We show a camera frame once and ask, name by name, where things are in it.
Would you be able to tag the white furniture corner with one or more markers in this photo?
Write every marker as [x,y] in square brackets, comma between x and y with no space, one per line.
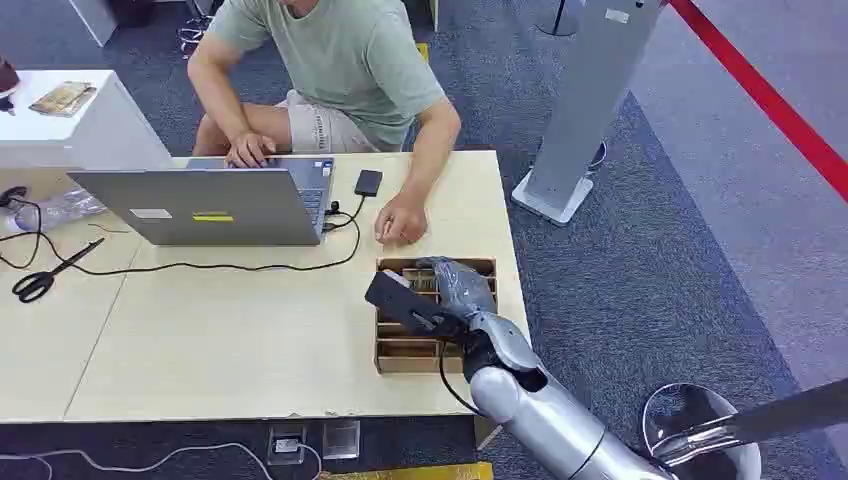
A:
[96,18]

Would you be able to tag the black round stand base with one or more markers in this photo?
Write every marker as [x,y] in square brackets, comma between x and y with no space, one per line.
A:
[558,26]

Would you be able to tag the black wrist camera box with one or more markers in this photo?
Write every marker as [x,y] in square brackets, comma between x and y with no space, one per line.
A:
[401,303]

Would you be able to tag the wooden card box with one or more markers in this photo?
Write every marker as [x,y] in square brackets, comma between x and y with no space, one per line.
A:
[411,354]

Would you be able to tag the chrome stanchion base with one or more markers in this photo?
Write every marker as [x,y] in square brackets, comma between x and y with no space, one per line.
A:
[689,414]

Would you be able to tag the yellow chair edge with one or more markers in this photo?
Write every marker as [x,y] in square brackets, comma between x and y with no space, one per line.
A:
[422,52]

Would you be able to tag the yellow floor strip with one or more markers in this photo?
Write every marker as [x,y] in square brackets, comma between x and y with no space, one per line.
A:
[411,472]

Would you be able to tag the white cabinet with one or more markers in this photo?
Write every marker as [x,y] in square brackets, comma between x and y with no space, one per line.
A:
[86,142]

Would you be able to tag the chrome stool base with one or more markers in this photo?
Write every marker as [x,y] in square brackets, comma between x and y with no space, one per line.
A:
[193,30]

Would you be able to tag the person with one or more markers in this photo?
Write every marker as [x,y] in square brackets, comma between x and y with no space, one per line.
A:
[344,66]

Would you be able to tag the black phone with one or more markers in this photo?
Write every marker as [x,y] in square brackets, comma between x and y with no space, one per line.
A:
[368,183]

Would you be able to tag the person's left hand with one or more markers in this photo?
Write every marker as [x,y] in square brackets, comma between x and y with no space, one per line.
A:
[399,222]

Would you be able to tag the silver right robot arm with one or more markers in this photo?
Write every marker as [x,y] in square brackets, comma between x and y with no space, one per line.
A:
[563,424]

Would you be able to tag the floor power outlet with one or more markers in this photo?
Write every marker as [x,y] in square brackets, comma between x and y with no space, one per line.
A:
[287,445]

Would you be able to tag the grey slanted pillar stand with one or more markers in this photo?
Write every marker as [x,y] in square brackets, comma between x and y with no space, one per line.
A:
[590,106]

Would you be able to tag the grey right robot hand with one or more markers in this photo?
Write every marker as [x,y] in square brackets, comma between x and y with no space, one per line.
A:
[464,288]

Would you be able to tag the dark red object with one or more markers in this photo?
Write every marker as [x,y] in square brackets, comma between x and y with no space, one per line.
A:
[6,78]

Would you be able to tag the clear plastic bag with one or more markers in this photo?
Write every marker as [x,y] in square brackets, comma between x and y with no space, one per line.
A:
[56,210]

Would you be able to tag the person's right hand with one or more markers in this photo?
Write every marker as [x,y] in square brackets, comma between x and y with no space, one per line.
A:
[250,150]

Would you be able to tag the clear floor plate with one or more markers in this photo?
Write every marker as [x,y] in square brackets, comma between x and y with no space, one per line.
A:
[341,440]

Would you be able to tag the silver laptop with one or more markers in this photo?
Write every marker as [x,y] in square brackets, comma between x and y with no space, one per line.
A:
[218,205]

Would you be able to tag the black scissors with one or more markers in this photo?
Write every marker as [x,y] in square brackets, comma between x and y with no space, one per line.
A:
[40,281]

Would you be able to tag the dark stanchion post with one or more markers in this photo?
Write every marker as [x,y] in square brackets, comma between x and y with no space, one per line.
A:
[782,417]

